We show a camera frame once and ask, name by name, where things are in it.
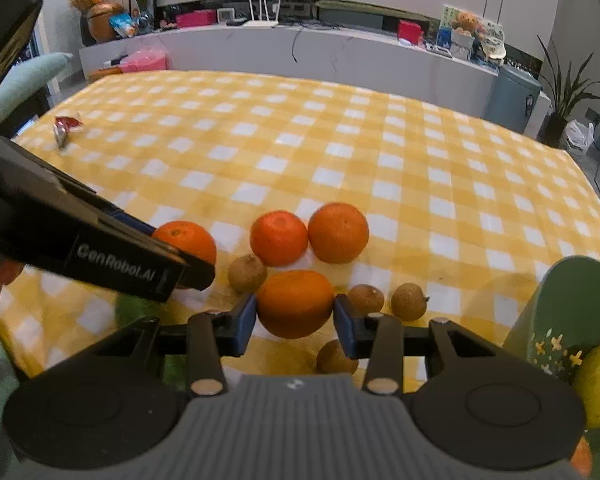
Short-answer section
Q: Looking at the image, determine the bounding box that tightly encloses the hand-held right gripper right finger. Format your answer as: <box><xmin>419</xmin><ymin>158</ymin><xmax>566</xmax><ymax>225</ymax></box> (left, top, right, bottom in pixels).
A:
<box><xmin>332</xmin><ymin>294</ymin><xmax>503</xmax><ymax>395</ymax></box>

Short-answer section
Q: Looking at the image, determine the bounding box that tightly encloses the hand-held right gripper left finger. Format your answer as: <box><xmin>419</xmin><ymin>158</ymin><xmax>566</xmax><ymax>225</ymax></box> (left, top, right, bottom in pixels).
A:
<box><xmin>97</xmin><ymin>292</ymin><xmax>258</xmax><ymax>397</ymax></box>

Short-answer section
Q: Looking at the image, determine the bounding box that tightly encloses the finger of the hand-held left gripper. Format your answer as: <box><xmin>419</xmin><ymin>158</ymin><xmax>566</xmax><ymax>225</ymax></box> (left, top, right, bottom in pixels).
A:
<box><xmin>155</xmin><ymin>240</ymin><xmax>217</xmax><ymax>292</ymax></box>
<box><xmin>97</xmin><ymin>204</ymin><xmax>154</xmax><ymax>237</ymax></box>

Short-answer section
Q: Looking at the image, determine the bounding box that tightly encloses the orange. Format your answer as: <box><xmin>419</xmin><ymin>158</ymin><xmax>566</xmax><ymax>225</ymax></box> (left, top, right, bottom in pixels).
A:
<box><xmin>151</xmin><ymin>221</ymin><xmax>218</xmax><ymax>289</ymax></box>
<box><xmin>308</xmin><ymin>202</ymin><xmax>370</xmax><ymax>264</ymax></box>
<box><xmin>250</xmin><ymin>211</ymin><xmax>309</xmax><ymax>268</ymax></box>
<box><xmin>256</xmin><ymin>270</ymin><xmax>336</xmax><ymax>339</ymax></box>

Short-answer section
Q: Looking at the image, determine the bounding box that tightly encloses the green cucumber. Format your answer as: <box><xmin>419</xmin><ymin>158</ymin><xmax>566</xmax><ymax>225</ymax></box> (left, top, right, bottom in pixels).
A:
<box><xmin>115</xmin><ymin>294</ymin><xmax>188</xmax><ymax>391</ymax></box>

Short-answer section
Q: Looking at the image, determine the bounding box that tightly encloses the green bowl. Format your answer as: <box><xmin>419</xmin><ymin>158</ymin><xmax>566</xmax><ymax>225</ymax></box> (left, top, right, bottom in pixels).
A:
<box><xmin>502</xmin><ymin>255</ymin><xmax>600</xmax><ymax>480</ymax></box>

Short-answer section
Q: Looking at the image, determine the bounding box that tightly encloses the person's left hand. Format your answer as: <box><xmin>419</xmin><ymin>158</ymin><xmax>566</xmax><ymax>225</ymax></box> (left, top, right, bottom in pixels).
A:
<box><xmin>0</xmin><ymin>259</ymin><xmax>27</xmax><ymax>322</ymax></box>

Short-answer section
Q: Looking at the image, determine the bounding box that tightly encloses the brown kiwi front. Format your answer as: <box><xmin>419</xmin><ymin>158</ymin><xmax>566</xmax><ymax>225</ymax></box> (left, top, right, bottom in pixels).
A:
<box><xmin>316</xmin><ymin>339</ymin><xmax>359</xmax><ymax>376</ymax></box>

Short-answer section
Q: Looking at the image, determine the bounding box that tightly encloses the brown kiwi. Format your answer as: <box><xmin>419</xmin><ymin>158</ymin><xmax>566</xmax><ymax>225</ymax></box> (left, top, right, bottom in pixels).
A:
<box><xmin>347</xmin><ymin>284</ymin><xmax>385</xmax><ymax>317</ymax></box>
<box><xmin>316</xmin><ymin>339</ymin><xmax>359</xmax><ymax>376</ymax></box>
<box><xmin>228</xmin><ymin>254</ymin><xmax>268</xmax><ymax>294</ymax></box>
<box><xmin>391</xmin><ymin>283</ymin><xmax>427</xmax><ymax>321</ymax></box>

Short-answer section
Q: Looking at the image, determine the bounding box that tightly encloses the brown kiwi middle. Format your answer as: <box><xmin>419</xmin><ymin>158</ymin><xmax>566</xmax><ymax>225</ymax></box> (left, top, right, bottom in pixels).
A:
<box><xmin>347</xmin><ymin>284</ymin><xmax>385</xmax><ymax>317</ymax></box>

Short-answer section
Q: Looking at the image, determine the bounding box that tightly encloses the brown kiwi left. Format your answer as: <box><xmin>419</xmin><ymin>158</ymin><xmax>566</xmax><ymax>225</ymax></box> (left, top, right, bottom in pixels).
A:
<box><xmin>228</xmin><ymin>254</ymin><xmax>268</xmax><ymax>294</ymax></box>

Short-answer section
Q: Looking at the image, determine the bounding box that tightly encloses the brown kiwi right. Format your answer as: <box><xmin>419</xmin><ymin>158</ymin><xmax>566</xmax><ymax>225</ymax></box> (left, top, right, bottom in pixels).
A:
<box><xmin>391</xmin><ymin>283</ymin><xmax>427</xmax><ymax>321</ymax></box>

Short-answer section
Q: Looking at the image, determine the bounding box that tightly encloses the red foil wrapper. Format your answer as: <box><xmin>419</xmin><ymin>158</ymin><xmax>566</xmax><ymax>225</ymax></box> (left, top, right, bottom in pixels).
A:
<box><xmin>54</xmin><ymin>112</ymin><xmax>84</xmax><ymax>150</ymax></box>

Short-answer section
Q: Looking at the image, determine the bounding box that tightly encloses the light teal cushion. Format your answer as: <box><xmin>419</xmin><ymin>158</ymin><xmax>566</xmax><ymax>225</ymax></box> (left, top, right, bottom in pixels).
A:
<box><xmin>0</xmin><ymin>52</ymin><xmax>74</xmax><ymax>131</ymax></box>

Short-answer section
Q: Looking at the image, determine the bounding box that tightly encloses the pink plastic bag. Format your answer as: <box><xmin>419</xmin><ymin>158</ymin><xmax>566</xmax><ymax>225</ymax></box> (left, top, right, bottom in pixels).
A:
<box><xmin>119</xmin><ymin>45</ymin><xmax>169</xmax><ymax>73</ymax></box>

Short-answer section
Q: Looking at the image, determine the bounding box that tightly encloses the yellow checkered tablecloth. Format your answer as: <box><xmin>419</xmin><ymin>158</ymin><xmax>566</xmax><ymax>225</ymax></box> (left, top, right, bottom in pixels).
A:
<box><xmin>0</xmin><ymin>69</ymin><xmax>600</xmax><ymax>382</ymax></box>

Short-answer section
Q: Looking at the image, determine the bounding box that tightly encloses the blue snack bag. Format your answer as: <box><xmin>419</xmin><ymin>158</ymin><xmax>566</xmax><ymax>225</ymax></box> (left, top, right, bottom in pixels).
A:
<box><xmin>110</xmin><ymin>12</ymin><xmax>139</xmax><ymax>39</ymax></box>

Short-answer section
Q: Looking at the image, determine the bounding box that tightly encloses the brown round vase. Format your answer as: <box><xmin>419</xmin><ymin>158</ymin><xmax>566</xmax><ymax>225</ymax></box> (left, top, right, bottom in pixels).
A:
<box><xmin>67</xmin><ymin>0</ymin><xmax>127</xmax><ymax>44</ymax></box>

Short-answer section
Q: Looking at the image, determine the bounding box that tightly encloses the pink box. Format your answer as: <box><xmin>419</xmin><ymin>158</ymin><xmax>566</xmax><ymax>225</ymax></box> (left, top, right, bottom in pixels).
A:
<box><xmin>176</xmin><ymin>10</ymin><xmax>216</xmax><ymax>29</ymax></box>

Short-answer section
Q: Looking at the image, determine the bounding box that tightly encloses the white router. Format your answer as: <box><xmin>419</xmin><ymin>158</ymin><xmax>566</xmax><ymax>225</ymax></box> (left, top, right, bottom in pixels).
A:
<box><xmin>243</xmin><ymin>0</ymin><xmax>281</xmax><ymax>29</ymax></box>

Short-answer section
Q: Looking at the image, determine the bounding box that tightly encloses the small reddish fruit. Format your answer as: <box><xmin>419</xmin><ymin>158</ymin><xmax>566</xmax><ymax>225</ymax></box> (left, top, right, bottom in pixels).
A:
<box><xmin>570</xmin><ymin>437</ymin><xmax>594</xmax><ymax>479</ymax></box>

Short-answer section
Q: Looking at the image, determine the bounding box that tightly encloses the white marble media console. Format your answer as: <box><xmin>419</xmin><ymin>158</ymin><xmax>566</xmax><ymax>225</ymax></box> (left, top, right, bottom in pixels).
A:
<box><xmin>78</xmin><ymin>0</ymin><xmax>553</xmax><ymax>136</ymax></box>

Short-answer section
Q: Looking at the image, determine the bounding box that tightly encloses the blue-grey trash bin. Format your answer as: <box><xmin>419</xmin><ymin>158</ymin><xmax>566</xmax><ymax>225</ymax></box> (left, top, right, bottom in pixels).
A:
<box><xmin>482</xmin><ymin>65</ymin><xmax>543</xmax><ymax>136</ymax></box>

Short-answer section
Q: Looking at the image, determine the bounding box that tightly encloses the dark green soundbar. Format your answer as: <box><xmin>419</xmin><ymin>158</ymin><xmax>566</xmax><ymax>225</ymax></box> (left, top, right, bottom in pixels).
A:
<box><xmin>314</xmin><ymin>0</ymin><xmax>385</xmax><ymax>29</ymax></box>

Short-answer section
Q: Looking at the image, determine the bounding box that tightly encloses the white plastic bag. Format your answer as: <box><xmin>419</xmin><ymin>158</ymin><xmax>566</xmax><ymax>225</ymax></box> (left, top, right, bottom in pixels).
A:
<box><xmin>562</xmin><ymin>120</ymin><xmax>595</xmax><ymax>154</ymax></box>

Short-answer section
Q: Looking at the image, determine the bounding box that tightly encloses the red box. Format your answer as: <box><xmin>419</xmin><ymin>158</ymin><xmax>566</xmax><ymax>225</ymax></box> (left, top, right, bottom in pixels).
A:
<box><xmin>397</xmin><ymin>20</ymin><xmax>424</xmax><ymax>46</ymax></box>

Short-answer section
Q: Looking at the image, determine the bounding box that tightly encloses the potted plant in black pot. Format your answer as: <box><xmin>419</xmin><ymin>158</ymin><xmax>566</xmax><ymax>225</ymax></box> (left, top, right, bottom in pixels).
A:
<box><xmin>537</xmin><ymin>35</ymin><xmax>600</xmax><ymax>149</ymax></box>

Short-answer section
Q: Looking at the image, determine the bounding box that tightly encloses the illustrated picture card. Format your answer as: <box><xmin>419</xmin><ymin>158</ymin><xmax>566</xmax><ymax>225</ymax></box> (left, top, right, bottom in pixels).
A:
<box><xmin>439</xmin><ymin>4</ymin><xmax>506</xmax><ymax>60</ymax></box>

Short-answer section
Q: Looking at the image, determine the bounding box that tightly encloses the brown teddy bear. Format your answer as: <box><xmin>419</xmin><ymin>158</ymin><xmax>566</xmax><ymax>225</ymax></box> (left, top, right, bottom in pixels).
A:
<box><xmin>452</xmin><ymin>11</ymin><xmax>479</xmax><ymax>37</ymax></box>

